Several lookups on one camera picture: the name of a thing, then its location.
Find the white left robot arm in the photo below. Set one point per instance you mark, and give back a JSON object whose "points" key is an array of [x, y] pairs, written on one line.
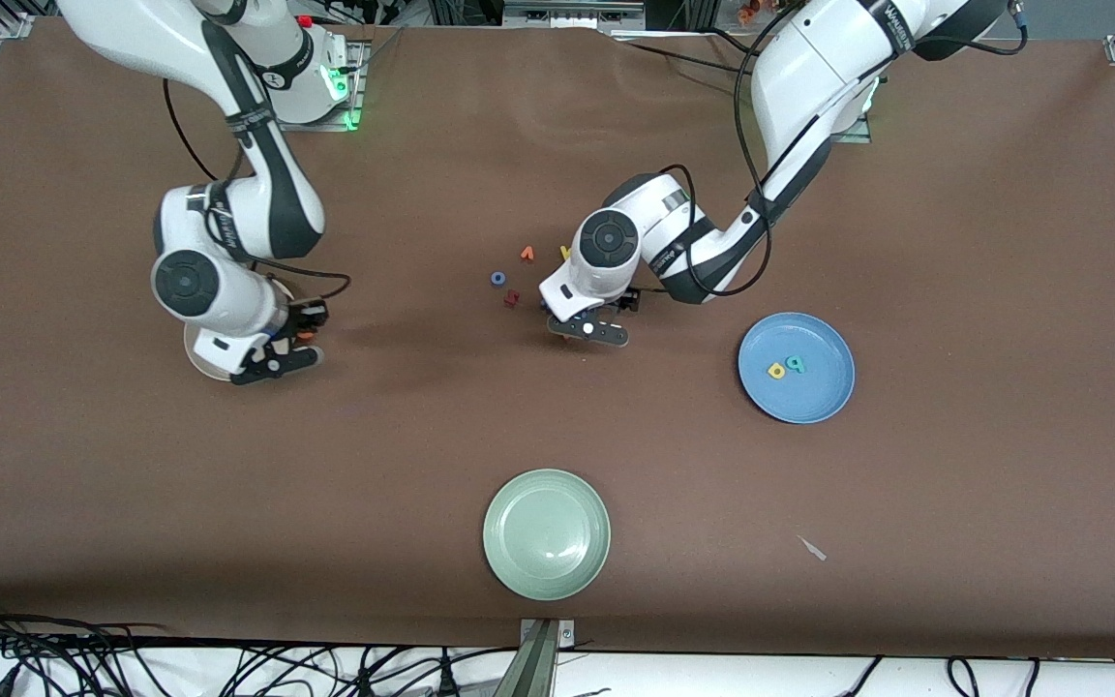
{"points": [[809, 68]]}

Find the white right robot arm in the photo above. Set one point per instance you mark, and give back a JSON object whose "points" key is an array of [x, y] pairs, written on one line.
{"points": [[132, 29]]}

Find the pale green plate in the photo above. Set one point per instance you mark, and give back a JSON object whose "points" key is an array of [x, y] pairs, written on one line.
{"points": [[546, 534]]}

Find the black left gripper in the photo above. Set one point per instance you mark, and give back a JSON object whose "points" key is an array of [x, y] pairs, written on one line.
{"points": [[627, 302]]}

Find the grey metal box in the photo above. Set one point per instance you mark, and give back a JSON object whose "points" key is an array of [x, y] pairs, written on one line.
{"points": [[567, 15]]}

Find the grey metal bracket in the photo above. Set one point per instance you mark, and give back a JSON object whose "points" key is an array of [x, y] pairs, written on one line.
{"points": [[540, 668]]}

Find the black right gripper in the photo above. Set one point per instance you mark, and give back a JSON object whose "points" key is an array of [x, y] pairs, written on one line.
{"points": [[307, 317]]}

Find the blue plate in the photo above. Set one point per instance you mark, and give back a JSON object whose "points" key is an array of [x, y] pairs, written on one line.
{"points": [[819, 387]]}

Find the small white paper scrap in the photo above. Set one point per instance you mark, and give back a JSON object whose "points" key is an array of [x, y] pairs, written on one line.
{"points": [[812, 548]]}

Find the small orange object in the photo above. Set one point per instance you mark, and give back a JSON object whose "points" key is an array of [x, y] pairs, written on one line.
{"points": [[749, 10]]}

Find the beige brown plate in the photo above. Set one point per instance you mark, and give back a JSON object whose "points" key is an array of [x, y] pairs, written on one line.
{"points": [[201, 360]]}

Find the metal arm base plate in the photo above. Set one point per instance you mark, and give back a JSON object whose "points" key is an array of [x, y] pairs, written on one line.
{"points": [[858, 131], [356, 87]]}

